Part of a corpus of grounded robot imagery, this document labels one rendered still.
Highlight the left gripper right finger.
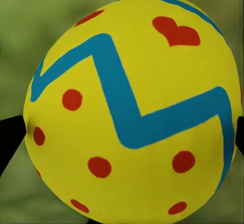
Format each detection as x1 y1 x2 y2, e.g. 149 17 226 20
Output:
235 116 244 156

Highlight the easter egg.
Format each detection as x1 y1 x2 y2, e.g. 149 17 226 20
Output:
23 0 242 224

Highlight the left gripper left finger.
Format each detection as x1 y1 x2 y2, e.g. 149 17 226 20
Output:
0 115 26 176

